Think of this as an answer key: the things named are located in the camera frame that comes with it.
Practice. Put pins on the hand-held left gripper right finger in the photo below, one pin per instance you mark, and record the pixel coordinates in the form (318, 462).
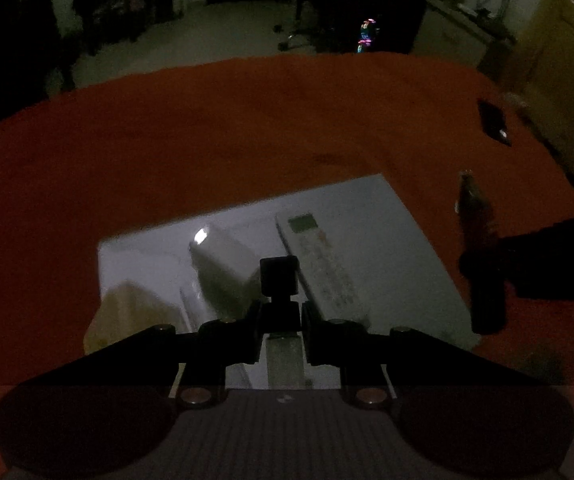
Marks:
(310, 332)

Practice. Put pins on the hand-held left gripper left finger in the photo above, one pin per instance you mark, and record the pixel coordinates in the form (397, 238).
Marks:
(254, 332)

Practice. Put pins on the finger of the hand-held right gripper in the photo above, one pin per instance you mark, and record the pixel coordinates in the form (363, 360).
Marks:
(467, 262)

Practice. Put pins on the dark brown bottle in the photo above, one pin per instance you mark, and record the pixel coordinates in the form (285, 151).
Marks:
(474, 210)

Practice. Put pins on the small black adapter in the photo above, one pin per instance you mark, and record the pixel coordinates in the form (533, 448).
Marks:
(279, 277)

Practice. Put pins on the white remote control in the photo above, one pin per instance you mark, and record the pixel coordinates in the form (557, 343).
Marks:
(317, 260)

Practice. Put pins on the beige cloth pouch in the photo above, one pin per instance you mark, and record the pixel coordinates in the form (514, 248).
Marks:
(127, 315)

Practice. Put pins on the orange cloth covered desktop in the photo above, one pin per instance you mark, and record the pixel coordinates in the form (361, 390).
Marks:
(217, 135)

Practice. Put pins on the white power adapter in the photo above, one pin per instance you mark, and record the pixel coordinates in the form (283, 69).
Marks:
(222, 270)

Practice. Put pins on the white flat board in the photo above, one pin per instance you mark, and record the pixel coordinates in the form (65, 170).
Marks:
(397, 270)

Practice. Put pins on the black phone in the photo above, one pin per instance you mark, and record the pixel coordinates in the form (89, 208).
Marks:
(493, 120)

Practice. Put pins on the yellowish cardboard box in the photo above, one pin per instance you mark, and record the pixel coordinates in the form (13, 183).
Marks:
(562, 60)

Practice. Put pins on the white cabinet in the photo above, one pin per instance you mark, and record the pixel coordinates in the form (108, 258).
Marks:
(447, 30)

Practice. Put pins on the computer with coloured lights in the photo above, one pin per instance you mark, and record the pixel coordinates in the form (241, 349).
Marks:
(366, 36)

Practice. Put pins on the office chair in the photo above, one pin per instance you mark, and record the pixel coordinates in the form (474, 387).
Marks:
(302, 15)

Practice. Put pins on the dark wooden chair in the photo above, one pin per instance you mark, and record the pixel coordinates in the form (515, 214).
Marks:
(109, 10)

